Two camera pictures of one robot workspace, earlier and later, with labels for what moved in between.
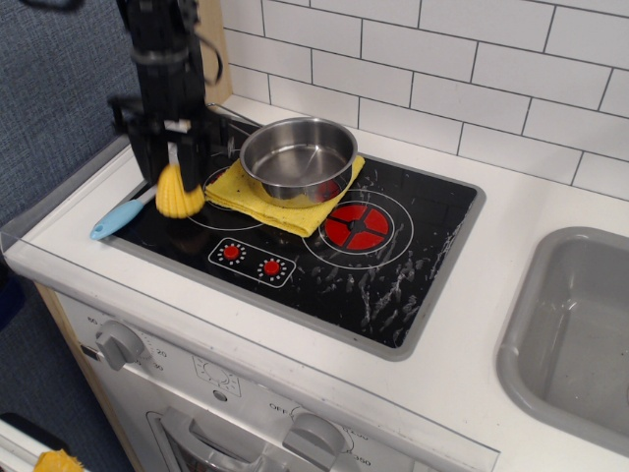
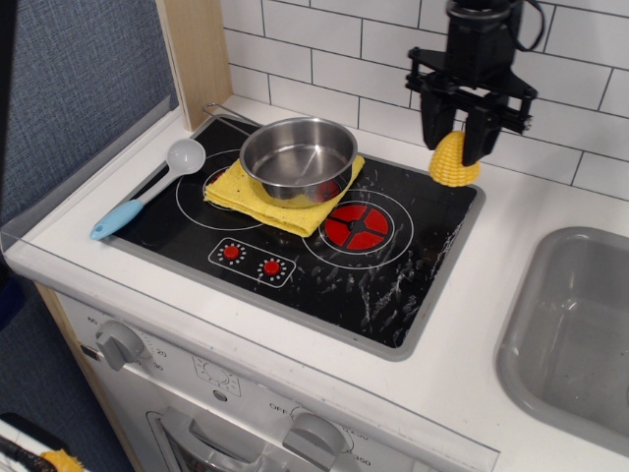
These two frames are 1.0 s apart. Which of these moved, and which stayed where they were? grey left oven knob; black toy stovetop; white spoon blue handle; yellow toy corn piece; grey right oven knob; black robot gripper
Moved: yellow toy corn piece; black robot gripper
Stayed: black toy stovetop; grey left oven knob; white spoon blue handle; grey right oven knob
